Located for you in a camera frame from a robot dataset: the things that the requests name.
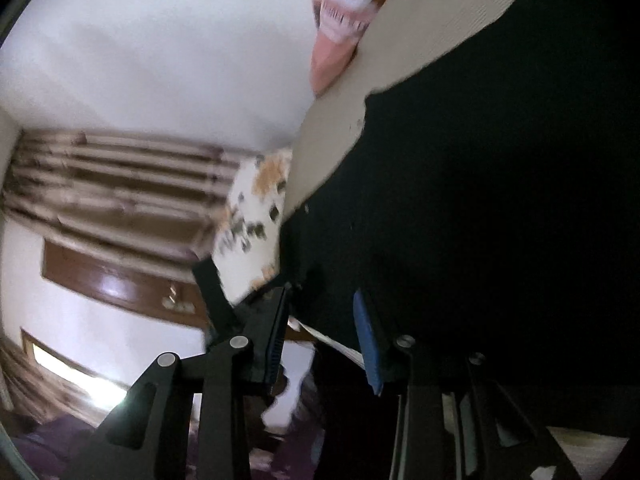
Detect brown striped curtain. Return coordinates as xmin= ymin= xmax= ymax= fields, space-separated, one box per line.
xmin=0 ymin=130 xmax=241 ymax=263
xmin=0 ymin=335 xmax=101 ymax=431

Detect white floral pillow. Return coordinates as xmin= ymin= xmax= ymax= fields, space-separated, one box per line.
xmin=215 ymin=149 xmax=293 ymax=306

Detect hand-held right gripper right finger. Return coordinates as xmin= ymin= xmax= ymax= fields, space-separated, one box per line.
xmin=352 ymin=289 xmax=581 ymax=480

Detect beige padded board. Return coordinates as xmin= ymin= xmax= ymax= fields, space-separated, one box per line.
xmin=285 ymin=0 xmax=631 ymax=480

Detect bright window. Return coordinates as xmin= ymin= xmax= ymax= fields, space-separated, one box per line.
xmin=20 ymin=327 xmax=133 ymax=408

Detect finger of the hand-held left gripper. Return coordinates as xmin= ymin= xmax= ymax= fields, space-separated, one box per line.
xmin=192 ymin=259 xmax=238 ymax=336

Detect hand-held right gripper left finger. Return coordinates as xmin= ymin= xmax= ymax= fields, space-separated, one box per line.
xmin=65 ymin=284 xmax=292 ymax=480

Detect purple cloth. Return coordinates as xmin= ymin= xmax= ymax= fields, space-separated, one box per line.
xmin=10 ymin=412 xmax=103 ymax=480

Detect black pants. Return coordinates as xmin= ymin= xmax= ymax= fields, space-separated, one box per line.
xmin=277 ymin=0 xmax=640 ymax=441

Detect folded plaid blanket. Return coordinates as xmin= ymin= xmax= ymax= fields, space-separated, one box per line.
xmin=309 ymin=0 xmax=421 ymax=97

